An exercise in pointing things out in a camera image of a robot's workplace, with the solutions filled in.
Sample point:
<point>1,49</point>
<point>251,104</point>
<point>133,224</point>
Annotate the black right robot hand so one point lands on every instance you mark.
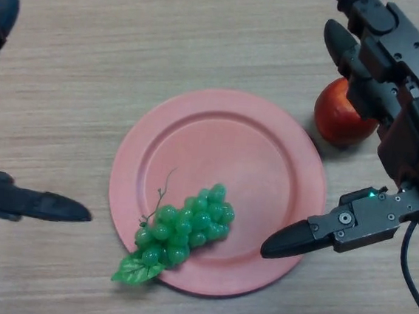
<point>415,139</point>

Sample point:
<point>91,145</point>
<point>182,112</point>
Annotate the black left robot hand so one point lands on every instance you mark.
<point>41,205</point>

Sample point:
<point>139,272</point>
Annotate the green plastic grape bunch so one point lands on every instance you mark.
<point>188,225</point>

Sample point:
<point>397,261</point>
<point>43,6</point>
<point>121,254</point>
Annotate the pink round plate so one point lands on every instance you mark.
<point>232,148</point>

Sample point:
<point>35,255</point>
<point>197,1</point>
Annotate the red apple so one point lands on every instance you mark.
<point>336,113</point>

